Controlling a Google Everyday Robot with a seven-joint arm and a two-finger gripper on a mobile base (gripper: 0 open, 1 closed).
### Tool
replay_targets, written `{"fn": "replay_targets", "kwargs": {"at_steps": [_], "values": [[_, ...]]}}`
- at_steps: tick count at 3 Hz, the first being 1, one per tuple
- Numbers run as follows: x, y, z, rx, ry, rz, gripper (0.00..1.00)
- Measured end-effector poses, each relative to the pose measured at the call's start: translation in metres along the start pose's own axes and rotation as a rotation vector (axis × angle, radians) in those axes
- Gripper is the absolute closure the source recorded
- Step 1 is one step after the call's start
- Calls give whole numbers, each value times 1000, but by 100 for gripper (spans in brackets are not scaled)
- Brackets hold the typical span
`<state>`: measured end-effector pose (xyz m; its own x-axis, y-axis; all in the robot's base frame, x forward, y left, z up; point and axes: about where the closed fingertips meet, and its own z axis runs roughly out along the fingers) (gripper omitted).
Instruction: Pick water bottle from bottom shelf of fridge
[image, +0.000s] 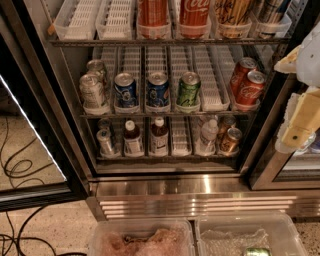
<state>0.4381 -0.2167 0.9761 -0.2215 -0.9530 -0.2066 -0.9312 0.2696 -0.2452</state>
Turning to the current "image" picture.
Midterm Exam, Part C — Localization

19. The clear plastic bin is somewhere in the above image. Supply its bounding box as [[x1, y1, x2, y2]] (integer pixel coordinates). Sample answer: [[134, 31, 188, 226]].
[[195, 212, 308, 256], [88, 218, 195, 256]]

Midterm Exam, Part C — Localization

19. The white soda can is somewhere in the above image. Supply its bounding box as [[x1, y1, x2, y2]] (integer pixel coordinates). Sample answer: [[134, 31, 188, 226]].
[[79, 73, 107, 109], [86, 59, 107, 87]]

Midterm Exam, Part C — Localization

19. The front silver slim can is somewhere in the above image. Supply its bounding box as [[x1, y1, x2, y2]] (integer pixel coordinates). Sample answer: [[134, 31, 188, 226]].
[[96, 129, 115, 156]]

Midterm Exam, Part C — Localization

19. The red cola can top shelf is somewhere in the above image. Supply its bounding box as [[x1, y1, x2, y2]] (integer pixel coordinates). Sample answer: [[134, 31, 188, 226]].
[[179, 0, 210, 26]]

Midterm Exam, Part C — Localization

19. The left blue soda can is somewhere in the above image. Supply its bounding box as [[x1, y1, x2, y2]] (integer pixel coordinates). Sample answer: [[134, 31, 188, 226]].
[[114, 72, 138, 108]]

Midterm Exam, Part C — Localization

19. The black floor cable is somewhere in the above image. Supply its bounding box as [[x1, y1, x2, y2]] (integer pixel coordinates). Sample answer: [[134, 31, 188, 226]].
[[0, 204, 88, 256]]

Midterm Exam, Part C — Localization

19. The green can in bin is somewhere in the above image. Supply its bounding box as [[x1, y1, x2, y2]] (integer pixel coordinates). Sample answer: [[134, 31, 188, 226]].
[[243, 247, 272, 256]]

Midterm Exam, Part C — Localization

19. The right brown juice bottle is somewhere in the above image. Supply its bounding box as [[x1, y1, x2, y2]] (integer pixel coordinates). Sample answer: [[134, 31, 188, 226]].
[[151, 117, 169, 156]]

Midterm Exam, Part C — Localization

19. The rear white soda can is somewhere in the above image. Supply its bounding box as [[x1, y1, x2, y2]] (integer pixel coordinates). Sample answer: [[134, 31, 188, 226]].
[[86, 59, 107, 87]]

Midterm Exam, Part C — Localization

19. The open glass fridge door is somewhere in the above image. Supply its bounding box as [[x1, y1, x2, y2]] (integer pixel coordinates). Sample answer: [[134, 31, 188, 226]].
[[0, 0, 89, 211]]

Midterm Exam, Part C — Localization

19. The right clear plastic bin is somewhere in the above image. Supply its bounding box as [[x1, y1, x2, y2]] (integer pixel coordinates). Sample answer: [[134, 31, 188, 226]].
[[195, 212, 308, 256]]

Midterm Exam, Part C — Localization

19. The dark can top shelf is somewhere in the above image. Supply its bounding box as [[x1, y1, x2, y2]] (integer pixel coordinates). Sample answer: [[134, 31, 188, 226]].
[[258, 0, 291, 24]]

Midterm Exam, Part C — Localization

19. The rear red cola can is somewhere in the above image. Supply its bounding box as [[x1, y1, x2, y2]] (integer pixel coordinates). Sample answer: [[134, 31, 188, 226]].
[[229, 57, 257, 96]]

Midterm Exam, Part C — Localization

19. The front gold can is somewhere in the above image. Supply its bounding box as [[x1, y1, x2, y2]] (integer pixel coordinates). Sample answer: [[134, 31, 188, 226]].
[[219, 127, 242, 153]]

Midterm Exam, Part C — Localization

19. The rear gold can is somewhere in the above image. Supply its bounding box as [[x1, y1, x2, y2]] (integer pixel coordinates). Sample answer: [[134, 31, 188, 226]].
[[217, 115, 236, 140]]

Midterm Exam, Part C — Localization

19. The front white soda can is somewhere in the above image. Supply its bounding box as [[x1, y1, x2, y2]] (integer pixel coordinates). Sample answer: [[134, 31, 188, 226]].
[[79, 73, 107, 109]]

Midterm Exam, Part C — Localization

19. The green soda can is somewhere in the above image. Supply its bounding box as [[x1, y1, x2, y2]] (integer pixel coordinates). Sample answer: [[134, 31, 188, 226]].
[[176, 71, 201, 107]]

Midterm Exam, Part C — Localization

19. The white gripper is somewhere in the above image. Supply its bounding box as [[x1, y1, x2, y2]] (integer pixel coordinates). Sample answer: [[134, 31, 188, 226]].
[[274, 22, 320, 149]]

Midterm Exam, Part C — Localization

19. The right closed fridge door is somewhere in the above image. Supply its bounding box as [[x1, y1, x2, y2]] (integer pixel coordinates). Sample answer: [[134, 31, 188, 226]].
[[245, 72, 320, 191]]

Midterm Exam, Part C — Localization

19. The left clear plastic bin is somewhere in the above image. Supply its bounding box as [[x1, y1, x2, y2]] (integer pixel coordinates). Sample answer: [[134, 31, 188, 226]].
[[88, 218, 195, 256]]

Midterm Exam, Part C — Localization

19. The blue soda can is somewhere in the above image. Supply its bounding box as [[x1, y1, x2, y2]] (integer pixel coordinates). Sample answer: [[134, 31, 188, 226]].
[[147, 72, 169, 107], [114, 72, 138, 108]]

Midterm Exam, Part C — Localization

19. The gold can top shelf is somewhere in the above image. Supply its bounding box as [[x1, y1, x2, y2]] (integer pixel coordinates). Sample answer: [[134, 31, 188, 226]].
[[214, 0, 252, 25]]

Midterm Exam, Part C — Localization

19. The brown juice bottle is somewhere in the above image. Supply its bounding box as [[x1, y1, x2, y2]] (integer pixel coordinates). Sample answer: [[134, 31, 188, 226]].
[[124, 120, 143, 154], [151, 117, 169, 156]]

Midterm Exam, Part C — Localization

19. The right blue soda can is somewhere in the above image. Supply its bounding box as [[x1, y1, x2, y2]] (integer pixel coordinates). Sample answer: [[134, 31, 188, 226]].
[[147, 72, 169, 107]]

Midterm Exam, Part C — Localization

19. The stainless fridge cabinet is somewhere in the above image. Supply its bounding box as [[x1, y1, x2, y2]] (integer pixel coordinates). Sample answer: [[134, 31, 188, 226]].
[[24, 0, 320, 220]]

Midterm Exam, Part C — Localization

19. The silver slim can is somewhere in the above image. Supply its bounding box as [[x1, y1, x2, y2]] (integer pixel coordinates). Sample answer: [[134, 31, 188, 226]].
[[96, 129, 115, 156], [97, 118, 113, 133]]

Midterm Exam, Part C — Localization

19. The orange soda can top shelf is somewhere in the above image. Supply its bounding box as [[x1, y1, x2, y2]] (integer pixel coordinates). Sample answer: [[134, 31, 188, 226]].
[[138, 0, 167, 27]]

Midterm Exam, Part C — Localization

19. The clear water bottle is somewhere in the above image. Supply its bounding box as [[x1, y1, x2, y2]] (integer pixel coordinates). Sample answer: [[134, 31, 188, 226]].
[[196, 119, 218, 156]]

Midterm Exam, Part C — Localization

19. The left brown juice bottle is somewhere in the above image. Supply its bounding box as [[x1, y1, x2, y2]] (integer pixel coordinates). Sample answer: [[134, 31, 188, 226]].
[[124, 120, 143, 154]]

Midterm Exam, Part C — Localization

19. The front red cola can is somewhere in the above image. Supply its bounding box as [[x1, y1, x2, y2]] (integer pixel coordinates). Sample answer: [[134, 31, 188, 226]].
[[236, 70, 266, 105]]

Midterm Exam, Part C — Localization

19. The rear silver slim can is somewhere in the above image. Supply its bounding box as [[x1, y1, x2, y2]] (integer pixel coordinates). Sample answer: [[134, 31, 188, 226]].
[[97, 118, 113, 133]]

